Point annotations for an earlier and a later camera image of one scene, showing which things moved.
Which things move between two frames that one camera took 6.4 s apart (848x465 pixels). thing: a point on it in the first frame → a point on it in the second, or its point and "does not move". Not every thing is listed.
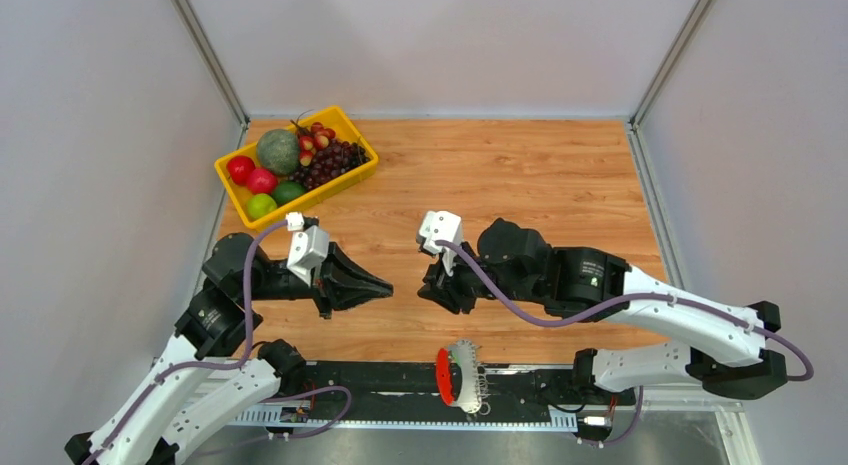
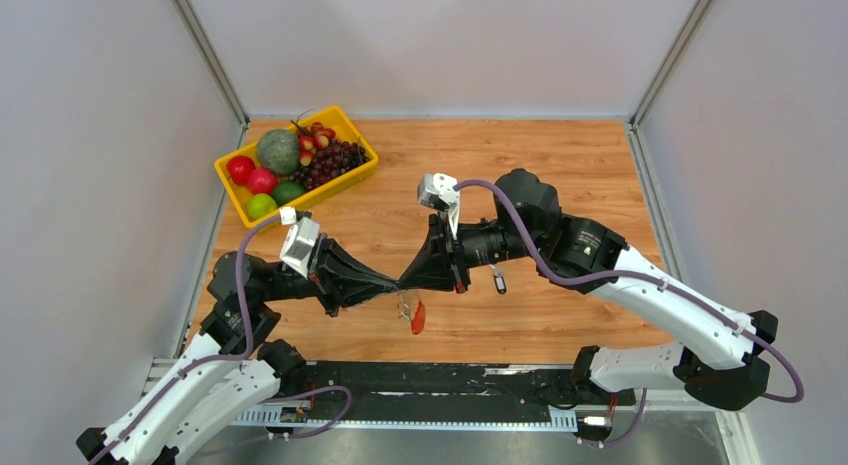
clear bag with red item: (469, 398) → (412, 308)
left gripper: (339, 273) does not move
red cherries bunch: (311, 139) does not move
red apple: (239, 168) does not move
